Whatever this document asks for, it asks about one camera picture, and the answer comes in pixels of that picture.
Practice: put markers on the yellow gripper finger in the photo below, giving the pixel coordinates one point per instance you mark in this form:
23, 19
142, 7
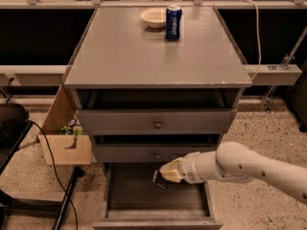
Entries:
170, 171

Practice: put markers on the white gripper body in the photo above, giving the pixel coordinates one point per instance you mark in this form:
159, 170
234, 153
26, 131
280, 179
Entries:
190, 169

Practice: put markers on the blue rxbar blueberry wrapper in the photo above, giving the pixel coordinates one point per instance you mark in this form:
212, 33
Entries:
159, 180

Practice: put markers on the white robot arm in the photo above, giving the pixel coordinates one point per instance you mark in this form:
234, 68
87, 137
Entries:
236, 163

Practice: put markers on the grey bottom drawer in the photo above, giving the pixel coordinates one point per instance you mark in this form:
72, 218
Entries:
133, 202

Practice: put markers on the grey drawer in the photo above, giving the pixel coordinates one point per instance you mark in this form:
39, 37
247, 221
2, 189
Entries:
150, 148
133, 202
156, 111

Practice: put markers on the grey middle drawer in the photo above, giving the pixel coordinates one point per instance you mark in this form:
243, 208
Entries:
150, 148

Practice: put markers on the grey drawer cabinet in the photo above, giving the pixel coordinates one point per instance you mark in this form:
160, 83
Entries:
121, 52

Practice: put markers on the grey top drawer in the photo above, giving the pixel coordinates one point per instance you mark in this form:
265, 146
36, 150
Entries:
156, 111

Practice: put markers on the wooden crate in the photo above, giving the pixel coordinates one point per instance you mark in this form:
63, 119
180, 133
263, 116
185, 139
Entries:
63, 149

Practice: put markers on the white bowl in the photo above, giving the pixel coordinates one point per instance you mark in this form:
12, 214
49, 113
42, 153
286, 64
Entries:
154, 17

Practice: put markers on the blue pepsi can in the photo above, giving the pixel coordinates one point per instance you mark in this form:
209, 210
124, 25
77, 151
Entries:
173, 17

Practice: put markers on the black bag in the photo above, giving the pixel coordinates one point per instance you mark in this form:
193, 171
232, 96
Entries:
12, 115

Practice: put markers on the black stand base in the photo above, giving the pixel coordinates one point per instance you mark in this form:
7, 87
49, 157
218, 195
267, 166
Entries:
39, 208

